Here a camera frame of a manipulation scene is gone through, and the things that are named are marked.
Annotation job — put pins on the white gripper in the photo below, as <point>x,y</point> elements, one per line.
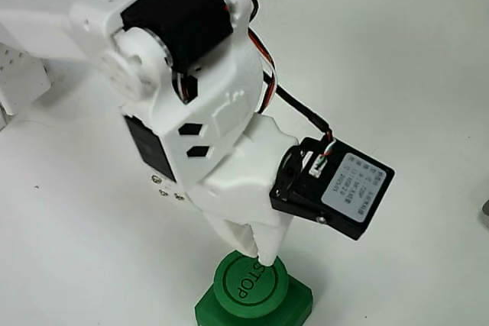
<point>233,196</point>

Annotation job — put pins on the green stop button cap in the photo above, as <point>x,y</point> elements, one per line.
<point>237,284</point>

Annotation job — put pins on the green stop button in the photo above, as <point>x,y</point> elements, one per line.
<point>300,299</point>

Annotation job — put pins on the grey object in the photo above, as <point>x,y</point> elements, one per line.
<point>485,213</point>

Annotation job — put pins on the black camera module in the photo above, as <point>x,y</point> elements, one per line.
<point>344,204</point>

